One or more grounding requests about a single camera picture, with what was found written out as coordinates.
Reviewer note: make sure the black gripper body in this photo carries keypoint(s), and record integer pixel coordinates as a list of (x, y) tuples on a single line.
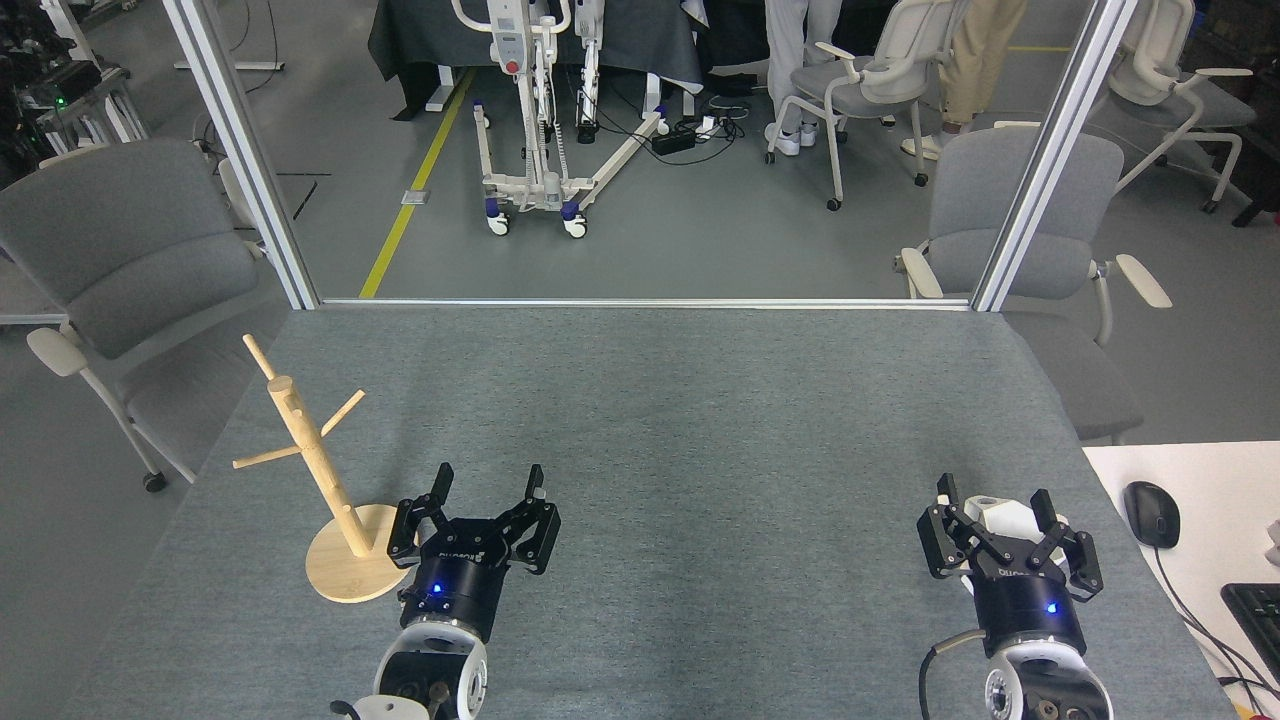
[(1030, 605), (460, 585)]

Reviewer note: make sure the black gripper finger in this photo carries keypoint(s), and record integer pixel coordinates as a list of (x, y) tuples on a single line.
[(535, 535), (410, 535), (940, 545), (1080, 570)]

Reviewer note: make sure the white hexagonal cup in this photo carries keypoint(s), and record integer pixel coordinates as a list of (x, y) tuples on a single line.
[(1010, 516)]

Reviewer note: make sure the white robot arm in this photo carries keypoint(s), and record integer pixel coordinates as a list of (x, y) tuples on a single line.
[(440, 665), (1045, 675)]

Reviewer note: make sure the wooden cup rack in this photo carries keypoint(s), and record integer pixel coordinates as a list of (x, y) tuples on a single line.
[(355, 575)]

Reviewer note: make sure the equipment rack with electronics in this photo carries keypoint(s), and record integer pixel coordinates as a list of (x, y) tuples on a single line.
[(60, 85)]

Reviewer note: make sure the black computer mouse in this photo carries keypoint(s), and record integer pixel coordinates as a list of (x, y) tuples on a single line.
[(1150, 515)]

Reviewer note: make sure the black keyboard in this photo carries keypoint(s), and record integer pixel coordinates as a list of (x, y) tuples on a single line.
[(1258, 615)]

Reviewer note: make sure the silver aluminium crossbar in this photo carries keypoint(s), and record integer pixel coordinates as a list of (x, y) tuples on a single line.
[(640, 303)]

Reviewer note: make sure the yellow floor tape line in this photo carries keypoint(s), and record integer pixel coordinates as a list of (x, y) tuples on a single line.
[(400, 225)]

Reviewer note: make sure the grey floor socket plate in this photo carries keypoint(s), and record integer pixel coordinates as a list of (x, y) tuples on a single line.
[(416, 197)]

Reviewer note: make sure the white stand on wheels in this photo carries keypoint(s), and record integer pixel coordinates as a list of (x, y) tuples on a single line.
[(548, 190)]

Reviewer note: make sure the black power strip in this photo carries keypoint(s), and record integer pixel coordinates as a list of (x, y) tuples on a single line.
[(672, 142)]

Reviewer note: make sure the white mesh-back office chair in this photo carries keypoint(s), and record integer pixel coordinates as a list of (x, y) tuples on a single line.
[(860, 95)]

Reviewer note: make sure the dark cloth-covered table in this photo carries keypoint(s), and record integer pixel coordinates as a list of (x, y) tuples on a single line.
[(430, 40)]

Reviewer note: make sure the person in beige trousers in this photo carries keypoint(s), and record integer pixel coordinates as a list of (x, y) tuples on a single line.
[(985, 50)]

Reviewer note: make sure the person in white trousers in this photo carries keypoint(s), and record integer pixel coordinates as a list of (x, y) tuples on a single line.
[(790, 40)]

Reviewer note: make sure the grey chair with white frame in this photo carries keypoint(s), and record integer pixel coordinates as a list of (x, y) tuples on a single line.
[(120, 240), (970, 230)]

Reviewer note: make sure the silver aluminium post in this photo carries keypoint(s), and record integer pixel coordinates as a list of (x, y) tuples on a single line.
[(245, 150), (1055, 150)]

